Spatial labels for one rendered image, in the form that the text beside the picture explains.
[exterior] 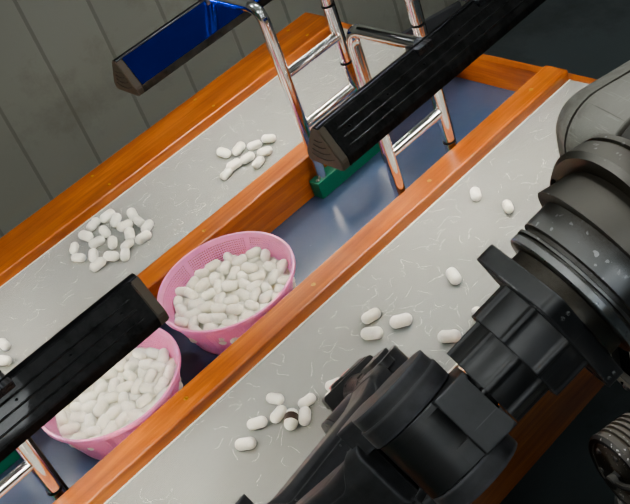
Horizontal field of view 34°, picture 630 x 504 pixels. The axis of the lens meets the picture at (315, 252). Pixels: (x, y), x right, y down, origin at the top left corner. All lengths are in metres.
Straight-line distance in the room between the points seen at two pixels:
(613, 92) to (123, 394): 1.19
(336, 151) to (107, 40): 1.99
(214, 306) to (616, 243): 1.26
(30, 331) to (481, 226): 0.88
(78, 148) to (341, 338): 1.97
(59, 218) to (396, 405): 1.62
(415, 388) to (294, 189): 1.40
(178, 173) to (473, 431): 1.62
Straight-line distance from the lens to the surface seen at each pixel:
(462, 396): 0.76
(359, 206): 2.11
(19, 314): 2.15
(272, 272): 1.92
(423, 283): 1.79
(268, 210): 2.11
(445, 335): 1.66
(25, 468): 1.67
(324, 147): 1.57
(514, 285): 0.74
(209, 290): 1.95
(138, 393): 1.84
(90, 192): 2.34
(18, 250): 2.28
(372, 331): 1.71
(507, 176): 1.97
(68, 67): 3.46
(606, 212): 0.74
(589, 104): 0.84
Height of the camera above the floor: 1.92
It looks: 38 degrees down
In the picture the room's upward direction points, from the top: 22 degrees counter-clockwise
